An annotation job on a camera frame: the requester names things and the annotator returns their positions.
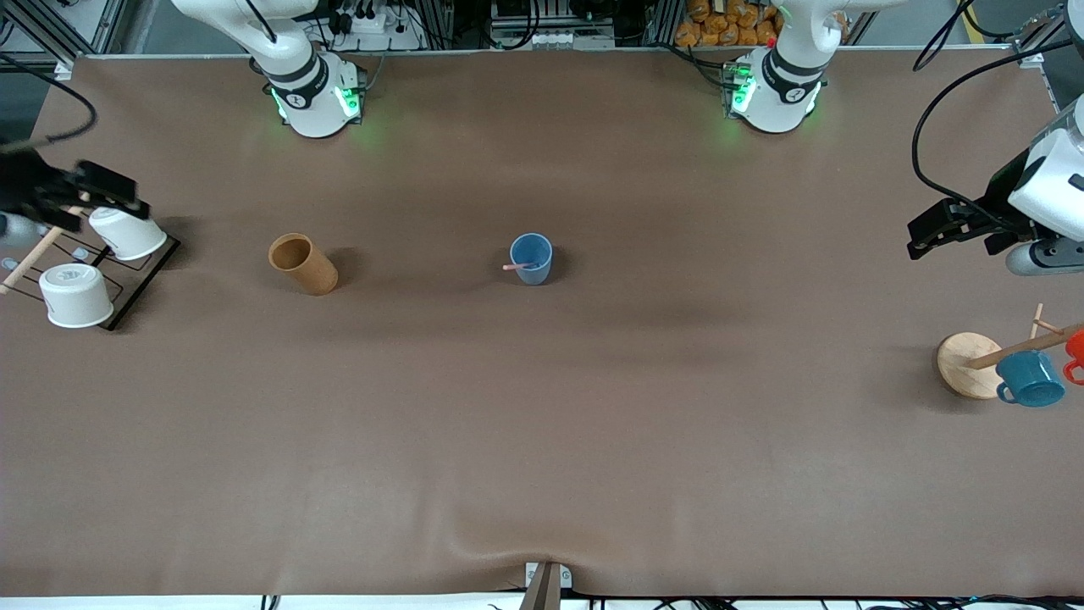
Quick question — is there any blue plastic cup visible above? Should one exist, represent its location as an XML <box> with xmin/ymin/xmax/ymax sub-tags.
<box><xmin>510</xmin><ymin>233</ymin><xmax>554</xmax><ymax>286</ymax></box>

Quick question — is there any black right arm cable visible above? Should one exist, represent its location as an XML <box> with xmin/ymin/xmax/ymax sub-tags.
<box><xmin>0</xmin><ymin>53</ymin><xmax>99</xmax><ymax>155</ymax></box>

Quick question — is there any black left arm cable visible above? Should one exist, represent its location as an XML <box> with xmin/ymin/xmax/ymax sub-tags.
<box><xmin>911</xmin><ymin>0</ymin><xmax>1084</xmax><ymax>214</ymax></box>

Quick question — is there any white power strip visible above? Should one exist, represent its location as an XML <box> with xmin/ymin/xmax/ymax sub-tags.
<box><xmin>330</xmin><ymin>4</ymin><xmax>424</xmax><ymax>52</ymax></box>

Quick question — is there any brown cylindrical chopstick holder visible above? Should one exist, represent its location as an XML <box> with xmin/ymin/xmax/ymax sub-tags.
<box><xmin>268</xmin><ymin>233</ymin><xmax>340</xmax><ymax>297</ymax></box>

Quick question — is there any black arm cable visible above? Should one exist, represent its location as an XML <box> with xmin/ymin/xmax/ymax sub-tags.
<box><xmin>911</xmin><ymin>0</ymin><xmax>1084</xmax><ymax>214</ymax></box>
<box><xmin>0</xmin><ymin>53</ymin><xmax>99</xmax><ymax>155</ymax></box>

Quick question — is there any wooden mug tree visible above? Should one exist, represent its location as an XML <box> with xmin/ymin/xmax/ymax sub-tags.
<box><xmin>937</xmin><ymin>303</ymin><xmax>1084</xmax><ymax>400</ymax></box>

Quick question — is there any white upturned cup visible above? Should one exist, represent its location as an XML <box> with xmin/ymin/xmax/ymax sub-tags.
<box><xmin>88</xmin><ymin>208</ymin><xmax>169</xmax><ymax>262</ymax></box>
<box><xmin>39</xmin><ymin>263</ymin><xmax>115</xmax><ymax>329</ymax></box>

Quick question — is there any metal table edge clamp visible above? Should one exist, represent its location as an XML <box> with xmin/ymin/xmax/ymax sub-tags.
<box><xmin>518</xmin><ymin>561</ymin><xmax>573</xmax><ymax>610</ymax></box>

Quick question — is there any teal enamel mug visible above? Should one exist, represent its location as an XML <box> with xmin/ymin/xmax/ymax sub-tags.
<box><xmin>996</xmin><ymin>350</ymin><xmax>1066</xmax><ymax>408</ymax></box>

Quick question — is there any black wire cup rack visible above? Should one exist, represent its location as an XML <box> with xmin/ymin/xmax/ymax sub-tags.
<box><xmin>0</xmin><ymin>203</ymin><xmax>180</xmax><ymax>332</ymax></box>

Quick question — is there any bag of orange bread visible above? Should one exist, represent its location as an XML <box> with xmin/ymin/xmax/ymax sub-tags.
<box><xmin>675</xmin><ymin>0</ymin><xmax>784</xmax><ymax>48</ymax></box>

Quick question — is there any brown leather table mat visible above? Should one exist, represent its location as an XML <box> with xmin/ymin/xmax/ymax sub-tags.
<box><xmin>0</xmin><ymin>47</ymin><xmax>1084</xmax><ymax>599</ymax></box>

